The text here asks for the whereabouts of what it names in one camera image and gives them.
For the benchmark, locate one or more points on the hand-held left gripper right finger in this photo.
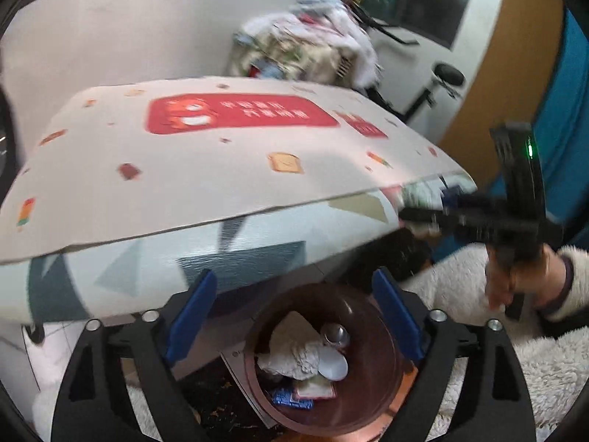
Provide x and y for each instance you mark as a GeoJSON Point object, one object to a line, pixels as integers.
{"type": "Point", "coordinates": [398, 317]}

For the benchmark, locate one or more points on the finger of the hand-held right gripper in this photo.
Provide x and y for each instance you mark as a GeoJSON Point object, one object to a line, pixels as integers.
{"type": "Point", "coordinates": [464, 202]}
{"type": "Point", "coordinates": [423, 215]}

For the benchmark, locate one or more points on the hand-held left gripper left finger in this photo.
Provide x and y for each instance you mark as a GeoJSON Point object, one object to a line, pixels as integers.
{"type": "Point", "coordinates": [193, 313]}

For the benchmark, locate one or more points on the brown round trash bin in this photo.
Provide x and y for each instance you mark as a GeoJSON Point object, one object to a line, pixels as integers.
{"type": "Point", "coordinates": [368, 377]}

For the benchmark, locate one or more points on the red and white small box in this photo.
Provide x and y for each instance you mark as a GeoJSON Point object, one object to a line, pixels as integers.
{"type": "Point", "coordinates": [317, 386]}

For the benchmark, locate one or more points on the white tissue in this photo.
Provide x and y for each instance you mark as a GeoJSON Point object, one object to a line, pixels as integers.
{"type": "Point", "coordinates": [294, 361]}

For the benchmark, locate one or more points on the blue snack packet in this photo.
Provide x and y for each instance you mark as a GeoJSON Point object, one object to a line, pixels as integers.
{"type": "Point", "coordinates": [290, 398]}

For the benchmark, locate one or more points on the person's right forearm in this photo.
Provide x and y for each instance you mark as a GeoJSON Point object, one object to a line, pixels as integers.
{"type": "Point", "coordinates": [577, 281]}

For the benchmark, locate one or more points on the person's right hand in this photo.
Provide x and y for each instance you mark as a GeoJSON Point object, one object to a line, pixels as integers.
{"type": "Point", "coordinates": [547, 276]}

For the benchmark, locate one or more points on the silver metal can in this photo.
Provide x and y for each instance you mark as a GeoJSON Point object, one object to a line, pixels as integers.
{"type": "Point", "coordinates": [336, 334]}

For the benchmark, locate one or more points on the large blue object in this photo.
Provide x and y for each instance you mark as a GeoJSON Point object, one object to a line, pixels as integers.
{"type": "Point", "coordinates": [566, 124]}

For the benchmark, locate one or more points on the white paper piece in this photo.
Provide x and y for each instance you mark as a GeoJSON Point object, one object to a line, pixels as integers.
{"type": "Point", "coordinates": [294, 327]}

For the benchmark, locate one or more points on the wooden door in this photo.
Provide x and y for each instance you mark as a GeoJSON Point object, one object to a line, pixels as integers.
{"type": "Point", "coordinates": [497, 78]}

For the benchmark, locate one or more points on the black exercise bike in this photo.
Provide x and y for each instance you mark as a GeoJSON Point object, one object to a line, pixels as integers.
{"type": "Point", "coordinates": [448, 73]}

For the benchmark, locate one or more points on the white fluffy garment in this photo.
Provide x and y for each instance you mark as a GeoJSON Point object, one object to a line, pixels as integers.
{"type": "Point", "coordinates": [543, 368]}

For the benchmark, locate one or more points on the black table caster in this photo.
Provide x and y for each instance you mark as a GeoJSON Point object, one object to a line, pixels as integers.
{"type": "Point", "coordinates": [34, 334]}

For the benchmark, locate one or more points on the dark window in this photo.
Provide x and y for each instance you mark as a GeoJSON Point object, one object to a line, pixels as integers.
{"type": "Point", "coordinates": [432, 4]}

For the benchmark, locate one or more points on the pile of clothes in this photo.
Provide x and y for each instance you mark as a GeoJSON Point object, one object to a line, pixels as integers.
{"type": "Point", "coordinates": [299, 50]}

